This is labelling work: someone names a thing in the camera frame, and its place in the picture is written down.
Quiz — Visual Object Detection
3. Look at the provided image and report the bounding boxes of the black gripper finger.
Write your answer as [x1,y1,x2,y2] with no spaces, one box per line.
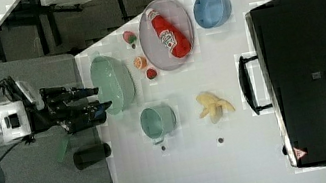
[87,101,112,121]
[73,88,99,100]

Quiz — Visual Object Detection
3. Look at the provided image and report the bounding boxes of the grey round plate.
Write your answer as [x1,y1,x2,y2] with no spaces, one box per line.
[139,0,194,71]

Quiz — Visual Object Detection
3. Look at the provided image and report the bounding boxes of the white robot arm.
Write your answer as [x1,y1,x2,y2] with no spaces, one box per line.
[0,87,111,147]

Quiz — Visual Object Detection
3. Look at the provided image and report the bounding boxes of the red strawberry with leaves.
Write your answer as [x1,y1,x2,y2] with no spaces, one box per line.
[122,31,137,44]

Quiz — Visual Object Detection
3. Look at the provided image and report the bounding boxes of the green slotted spatula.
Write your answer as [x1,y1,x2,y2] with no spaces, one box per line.
[56,135,70,163]

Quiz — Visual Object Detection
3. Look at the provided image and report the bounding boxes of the red ketchup bottle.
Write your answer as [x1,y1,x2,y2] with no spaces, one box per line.
[145,8,191,58]

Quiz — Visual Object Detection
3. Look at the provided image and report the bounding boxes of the small red strawberry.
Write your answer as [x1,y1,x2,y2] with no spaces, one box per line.
[146,68,158,80]

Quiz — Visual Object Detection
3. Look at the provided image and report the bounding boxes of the orange slice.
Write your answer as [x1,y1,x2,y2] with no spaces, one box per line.
[133,56,147,70]

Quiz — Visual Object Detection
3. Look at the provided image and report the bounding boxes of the black cylinder cup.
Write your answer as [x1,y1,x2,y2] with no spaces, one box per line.
[73,143,112,170]

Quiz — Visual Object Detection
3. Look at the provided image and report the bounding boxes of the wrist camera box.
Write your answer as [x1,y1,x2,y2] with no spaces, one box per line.
[15,81,45,110]

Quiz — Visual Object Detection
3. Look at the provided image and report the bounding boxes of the black toaster oven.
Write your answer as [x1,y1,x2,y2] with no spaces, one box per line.
[245,0,326,168]

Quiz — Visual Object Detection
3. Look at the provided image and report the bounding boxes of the blue bowl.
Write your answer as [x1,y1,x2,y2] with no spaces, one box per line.
[193,0,232,29]

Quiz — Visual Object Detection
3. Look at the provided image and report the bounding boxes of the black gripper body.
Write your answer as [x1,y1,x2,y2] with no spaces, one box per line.
[24,79,98,142]

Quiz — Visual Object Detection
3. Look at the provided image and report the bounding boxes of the green perforated colander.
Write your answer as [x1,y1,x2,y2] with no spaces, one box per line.
[90,52,136,115]

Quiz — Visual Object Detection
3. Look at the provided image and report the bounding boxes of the green mug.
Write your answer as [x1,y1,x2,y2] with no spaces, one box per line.
[140,104,177,145]

